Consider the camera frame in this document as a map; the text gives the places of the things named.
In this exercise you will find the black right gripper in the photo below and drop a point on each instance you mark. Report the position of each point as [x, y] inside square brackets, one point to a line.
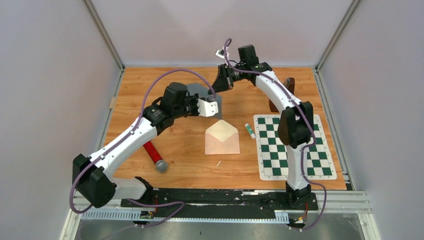
[222, 82]

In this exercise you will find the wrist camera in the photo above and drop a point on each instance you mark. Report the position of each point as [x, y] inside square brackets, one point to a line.
[206, 108]
[220, 53]

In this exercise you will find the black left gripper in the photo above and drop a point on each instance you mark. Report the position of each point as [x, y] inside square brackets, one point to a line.
[194, 99]

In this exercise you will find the red microphone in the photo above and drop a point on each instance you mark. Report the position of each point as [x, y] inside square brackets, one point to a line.
[160, 165]

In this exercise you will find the green white chessboard mat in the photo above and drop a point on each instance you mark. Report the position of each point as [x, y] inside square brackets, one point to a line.
[272, 154]

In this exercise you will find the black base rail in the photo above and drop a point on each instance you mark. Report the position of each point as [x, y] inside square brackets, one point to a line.
[224, 203]

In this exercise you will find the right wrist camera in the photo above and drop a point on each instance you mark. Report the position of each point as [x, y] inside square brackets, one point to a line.
[220, 53]

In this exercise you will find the cream pink envelope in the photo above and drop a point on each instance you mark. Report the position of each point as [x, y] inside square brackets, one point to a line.
[222, 138]

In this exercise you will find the wooden metronome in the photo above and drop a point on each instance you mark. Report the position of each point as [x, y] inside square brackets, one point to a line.
[290, 85]

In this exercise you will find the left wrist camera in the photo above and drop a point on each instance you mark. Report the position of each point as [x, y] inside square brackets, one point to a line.
[206, 108]

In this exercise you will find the green white glue stick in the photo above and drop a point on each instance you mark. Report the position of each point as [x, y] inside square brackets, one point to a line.
[250, 131]

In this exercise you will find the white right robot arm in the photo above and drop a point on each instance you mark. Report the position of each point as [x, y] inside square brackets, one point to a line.
[295, 127]

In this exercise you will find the grey envelope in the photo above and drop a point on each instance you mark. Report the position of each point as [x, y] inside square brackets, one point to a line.
[197, 88]

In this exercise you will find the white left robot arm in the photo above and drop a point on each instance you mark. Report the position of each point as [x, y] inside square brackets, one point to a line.
[92, 176]

